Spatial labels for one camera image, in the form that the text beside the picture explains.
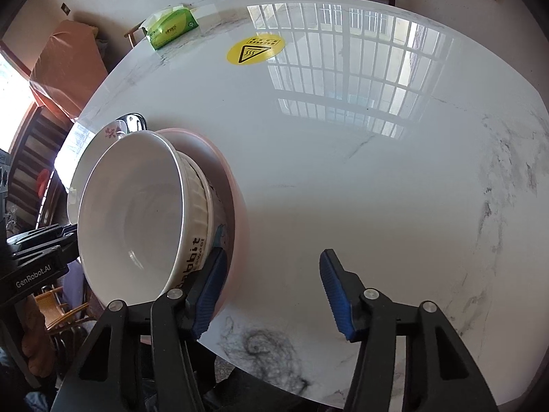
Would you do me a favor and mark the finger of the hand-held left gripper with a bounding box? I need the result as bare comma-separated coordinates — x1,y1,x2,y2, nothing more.
6,240,75,305
9,223,79,259

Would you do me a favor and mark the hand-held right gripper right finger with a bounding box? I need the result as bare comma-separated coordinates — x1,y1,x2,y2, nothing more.
318,249,500,412

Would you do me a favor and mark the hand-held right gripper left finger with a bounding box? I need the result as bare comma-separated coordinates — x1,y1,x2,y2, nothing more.
50,247,228,412

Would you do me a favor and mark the light wooden chair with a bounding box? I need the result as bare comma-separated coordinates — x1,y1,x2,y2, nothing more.
124,23,149,48

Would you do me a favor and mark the round yellow warning sticker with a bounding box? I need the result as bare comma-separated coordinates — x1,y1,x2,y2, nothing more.
226,33,286,66

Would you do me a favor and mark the person's left hand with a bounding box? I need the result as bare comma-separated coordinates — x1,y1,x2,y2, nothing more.
21,296,58,365

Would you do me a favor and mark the green tissue pack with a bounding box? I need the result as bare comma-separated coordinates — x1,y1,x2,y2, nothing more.
143,4,199,51

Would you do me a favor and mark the white plate with pink flowers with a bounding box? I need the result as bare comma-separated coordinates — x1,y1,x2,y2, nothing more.
66,120,129,224

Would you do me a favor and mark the red object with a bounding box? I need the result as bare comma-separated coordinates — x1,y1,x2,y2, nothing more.
36,171,53,198

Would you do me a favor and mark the brown covered furniture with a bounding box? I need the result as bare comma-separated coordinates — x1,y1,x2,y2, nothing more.
29,19,108,118

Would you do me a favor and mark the large pink bowl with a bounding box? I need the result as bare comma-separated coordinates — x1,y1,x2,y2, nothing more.
156,128,246,322

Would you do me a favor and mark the white bowl with blue band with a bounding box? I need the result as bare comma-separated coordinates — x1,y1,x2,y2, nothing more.
77,131,228,306

